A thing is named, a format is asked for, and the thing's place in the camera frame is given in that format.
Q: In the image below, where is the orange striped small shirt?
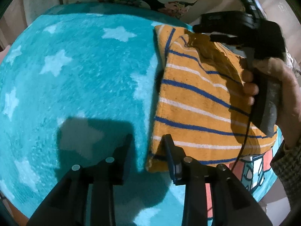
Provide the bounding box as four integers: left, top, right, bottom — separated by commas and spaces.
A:
146, 24, 277, 173

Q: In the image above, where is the dark patterned sleeve forearm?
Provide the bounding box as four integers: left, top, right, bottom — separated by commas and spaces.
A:
270, 138, 300, 209

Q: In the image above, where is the person right hand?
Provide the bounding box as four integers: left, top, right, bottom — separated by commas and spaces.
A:
252, 58, 300, 150

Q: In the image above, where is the teal cartoon star blanket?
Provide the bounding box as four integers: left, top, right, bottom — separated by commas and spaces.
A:
1, 3, 281, 225

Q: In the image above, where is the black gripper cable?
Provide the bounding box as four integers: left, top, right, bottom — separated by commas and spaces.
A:
231, 105, 254, 173

